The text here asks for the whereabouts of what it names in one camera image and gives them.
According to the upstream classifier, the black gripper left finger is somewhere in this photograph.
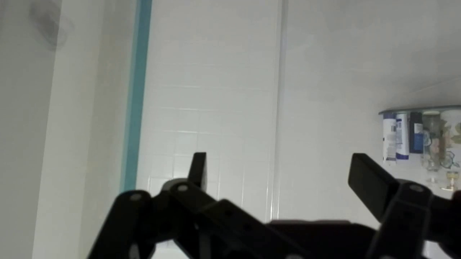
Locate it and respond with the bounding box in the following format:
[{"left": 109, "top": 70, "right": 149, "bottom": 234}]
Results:
[{"left": 87, "top": 152, "right": 269, "bottom": 259}]

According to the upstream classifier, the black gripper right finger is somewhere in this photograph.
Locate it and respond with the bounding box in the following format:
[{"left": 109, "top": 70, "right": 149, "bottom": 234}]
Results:
[{"left": 348, "top": 152, "right": 461, "bottom": 259}]

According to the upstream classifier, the glass shower door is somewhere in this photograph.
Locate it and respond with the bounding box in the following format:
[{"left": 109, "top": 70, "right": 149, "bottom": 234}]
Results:
[{"left": 120, "top": 0, "right": 152, "bottom": 191}]

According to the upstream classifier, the dark blue bottle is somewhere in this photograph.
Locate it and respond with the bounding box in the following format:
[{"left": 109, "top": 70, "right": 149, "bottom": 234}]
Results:
[{"left": 409, "top": 112, "right": 423, "bottom": 154}]

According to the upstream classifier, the white and blue tube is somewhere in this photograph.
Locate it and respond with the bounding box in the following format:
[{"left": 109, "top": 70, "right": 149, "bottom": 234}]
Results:
[{"left": 381, "top": 112, "right": 409, "bottom": 162}]

